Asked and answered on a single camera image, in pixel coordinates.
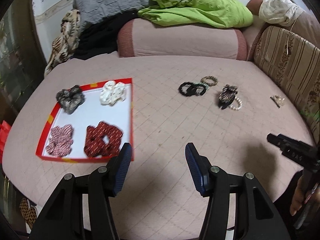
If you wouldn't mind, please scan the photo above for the pink plaid scrunchie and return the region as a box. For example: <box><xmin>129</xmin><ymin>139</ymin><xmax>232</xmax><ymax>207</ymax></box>
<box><xmin>46</xmin><ymin>124</ymin><xmax>74</xmax><ymax>158</ymax></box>

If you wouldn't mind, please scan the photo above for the white cable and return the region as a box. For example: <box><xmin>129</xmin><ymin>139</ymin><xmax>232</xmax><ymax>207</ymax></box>
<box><xmin>286</xmin><ymin>17</ymin><xmax>298</xmax><ymax>55</ymax></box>

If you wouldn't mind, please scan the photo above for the black beaded hair claw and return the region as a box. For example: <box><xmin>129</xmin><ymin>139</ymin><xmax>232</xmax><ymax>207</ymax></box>
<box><xmin>218</xmin><ymin>85</ymin><xmax>238</xmax><ymax>109</ymax></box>

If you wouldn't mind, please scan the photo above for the leaf print cloth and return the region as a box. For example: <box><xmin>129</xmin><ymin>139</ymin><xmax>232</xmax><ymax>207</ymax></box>
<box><xmin>44</xmin><ymin>9</ymin><xmax>81</xmax><ymax>78</ymax></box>

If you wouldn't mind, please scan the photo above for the red tray box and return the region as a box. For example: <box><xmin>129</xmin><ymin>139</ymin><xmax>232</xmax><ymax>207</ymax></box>
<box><xmin>35</xmin><ymin>78</ymin><xmax>133</xmax><ymax>163</ymax></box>

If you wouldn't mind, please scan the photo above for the white cherry print scrunchie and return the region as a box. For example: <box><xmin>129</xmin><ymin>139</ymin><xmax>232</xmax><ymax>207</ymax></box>
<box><xmin>99</xmin><ymin>80</ymin><xmax>126</xmax><ymax>106</ymax></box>

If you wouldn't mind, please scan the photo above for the black clothing pile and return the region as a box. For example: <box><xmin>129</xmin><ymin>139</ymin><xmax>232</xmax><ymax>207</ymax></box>
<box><xmin>72</xmin><ymin>10</ymin><xmax>138</xmax><ymax>60</ymax></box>

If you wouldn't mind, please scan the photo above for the grey sheer scrunchie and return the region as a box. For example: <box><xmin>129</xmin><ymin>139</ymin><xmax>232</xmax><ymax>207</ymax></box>
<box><xmin>56</xmin><ymin>85</ymin><xmax>85</xmax><ymax>115</ymax></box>

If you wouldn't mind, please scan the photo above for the dark red dotted scrunchie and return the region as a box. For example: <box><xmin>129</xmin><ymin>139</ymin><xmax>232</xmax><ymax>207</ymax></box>
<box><xmin>84</xmin><ymin>121</ymin><xmax>123</xmax><ymax>158</ymax></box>

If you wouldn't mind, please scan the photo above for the wooden glass door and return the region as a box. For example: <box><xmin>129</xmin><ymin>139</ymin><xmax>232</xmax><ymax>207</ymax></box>
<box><xmin>1</xmin><ymin>0</ymin><xmax>47</xmax><ymax>124</ymax></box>

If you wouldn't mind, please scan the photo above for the leopard print slipper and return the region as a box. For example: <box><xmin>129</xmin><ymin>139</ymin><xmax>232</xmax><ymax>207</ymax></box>
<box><xmin>19</xmin><ymin>198</ymin><xmax>37</xmax><ymax>229</ymax></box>

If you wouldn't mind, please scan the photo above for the white cloth bundle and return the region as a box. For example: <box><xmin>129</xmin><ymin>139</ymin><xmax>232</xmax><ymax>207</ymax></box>
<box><xmin>258</xmin><ymin>0</ymin><xmax>304</xmax><ymax>27</ymax></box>

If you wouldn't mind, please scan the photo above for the red gift bag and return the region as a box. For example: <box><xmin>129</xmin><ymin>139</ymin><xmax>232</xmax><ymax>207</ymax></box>
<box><xmin>0</xmin><ymin>120</ymin><xmax>11</xmax><ymax>163</ymax></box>

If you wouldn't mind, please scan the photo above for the striped floral cushion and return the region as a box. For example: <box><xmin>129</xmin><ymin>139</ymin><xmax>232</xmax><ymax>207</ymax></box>
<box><xmin>254</xmin><ymin>26</ymin><xmax>319</xmax><ymax>143</ymax></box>

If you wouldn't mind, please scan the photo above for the green blanket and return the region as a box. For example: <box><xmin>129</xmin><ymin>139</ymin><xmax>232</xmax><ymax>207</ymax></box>
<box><xmin>138</xmin><ymin>0</ymin><xmax>253</xmax><ymax>29</ymax></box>

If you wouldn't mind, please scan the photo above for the white pearl bracelet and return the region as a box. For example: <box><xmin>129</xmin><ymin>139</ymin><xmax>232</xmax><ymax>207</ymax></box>
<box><xmin>228</xmin><ymin>96</ymin><xmax>244</xmax><ymax>111</ymax></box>

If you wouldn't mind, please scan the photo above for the person right hand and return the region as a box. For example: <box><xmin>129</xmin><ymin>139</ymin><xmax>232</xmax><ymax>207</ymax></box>
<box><xmin>290</xmin><ymin>176</ymin><xmax>320</xmax><ymax>217</ymax></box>

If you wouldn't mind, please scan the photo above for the pink bolster pillow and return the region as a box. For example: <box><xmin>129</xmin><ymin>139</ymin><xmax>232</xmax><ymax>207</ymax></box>
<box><xmin>117</xmin><ymin>18</ymin><xmax>247</xmax><ymax>61</ymax></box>

